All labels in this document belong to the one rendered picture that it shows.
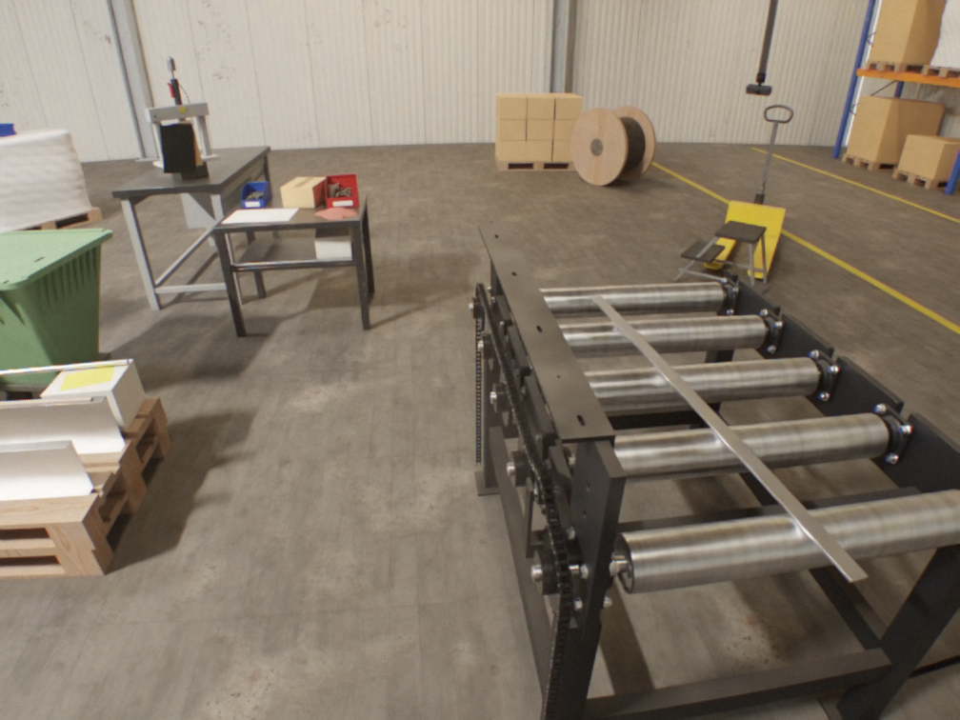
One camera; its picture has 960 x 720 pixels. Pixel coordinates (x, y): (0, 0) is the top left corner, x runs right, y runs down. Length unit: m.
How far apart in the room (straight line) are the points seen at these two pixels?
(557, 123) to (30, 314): 7.17
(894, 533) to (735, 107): 12.01
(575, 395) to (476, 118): 10.54
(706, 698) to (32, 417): 2.58
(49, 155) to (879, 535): 7.63
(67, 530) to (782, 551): 2.24
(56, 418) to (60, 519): 0.48
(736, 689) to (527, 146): 7.89
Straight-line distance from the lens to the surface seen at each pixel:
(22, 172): 7.61
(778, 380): 1.79
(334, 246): 3.77
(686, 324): 1.94
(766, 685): 1.73
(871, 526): 1.35
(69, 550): 2.55
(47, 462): 2.54
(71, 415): 2.71
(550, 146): 8.81
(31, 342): 3.41
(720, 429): 1.44
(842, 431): 1.60
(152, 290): 4.71
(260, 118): 11.66
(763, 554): 1.21
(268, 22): 11.53
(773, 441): 1.49
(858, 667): 1.87
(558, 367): 1.09
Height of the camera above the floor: 1.72
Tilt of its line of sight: 30 degrees down
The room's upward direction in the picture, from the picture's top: straight up
